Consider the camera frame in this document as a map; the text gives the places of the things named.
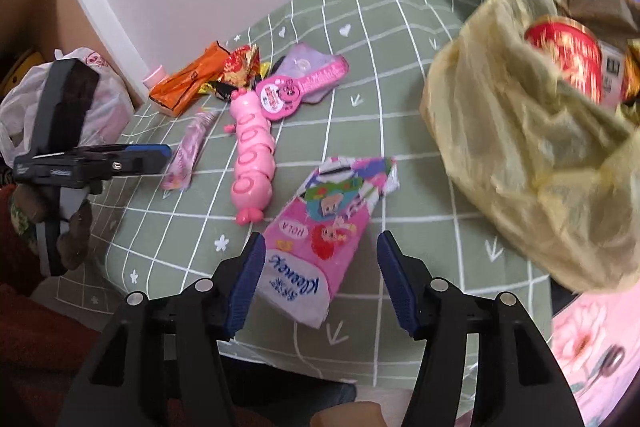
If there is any green checked tablecloth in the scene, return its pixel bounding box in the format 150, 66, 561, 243
50, 0, 556, 408

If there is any orange snack wrapper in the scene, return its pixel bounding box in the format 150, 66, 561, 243
149, 42, 233, 116

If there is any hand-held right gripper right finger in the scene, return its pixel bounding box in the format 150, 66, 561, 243
376, 231, 586, 427

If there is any red gold crumpled wrapper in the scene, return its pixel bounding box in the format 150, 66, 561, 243
220, 46, 262, 88

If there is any yellow object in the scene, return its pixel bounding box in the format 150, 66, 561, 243
0, 49, 41, 95

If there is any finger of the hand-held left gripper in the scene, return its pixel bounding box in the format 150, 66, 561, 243
112, 144, 172, 178

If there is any white plastic bag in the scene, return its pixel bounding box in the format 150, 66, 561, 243
0, 48, 136, 168

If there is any pink caterpillar toy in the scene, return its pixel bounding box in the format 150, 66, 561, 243
224, 88, 276, 225

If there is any person's left hand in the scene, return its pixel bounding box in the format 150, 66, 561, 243
55, 201, 94, 271

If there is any red gold snack packet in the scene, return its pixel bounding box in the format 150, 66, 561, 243
524, 19, 606, 105

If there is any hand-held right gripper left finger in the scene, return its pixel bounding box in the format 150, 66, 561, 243
70, 231, 267, 427

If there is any pink toy guitar purple card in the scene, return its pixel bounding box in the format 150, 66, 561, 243
255, 44, 349, 122

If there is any pink floral blanket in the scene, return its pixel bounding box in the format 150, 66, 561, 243
550, 289, 640, 427

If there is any pink purple stick wrapper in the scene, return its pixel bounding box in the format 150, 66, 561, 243
161, 109, 218, 192

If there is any yellow snack wrapper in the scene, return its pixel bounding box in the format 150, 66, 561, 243
197, 77, 236, 102

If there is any pink tissue packet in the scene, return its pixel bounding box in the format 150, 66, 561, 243
254, 156, 398, 330

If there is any small pink bottle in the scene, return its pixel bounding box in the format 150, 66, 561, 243
142, 64, 168, 90

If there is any yellow plastic bag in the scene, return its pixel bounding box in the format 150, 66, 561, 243
420, 0, 640, 293

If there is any wooden shelf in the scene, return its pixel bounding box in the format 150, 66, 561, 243
0, 0, 136, 108

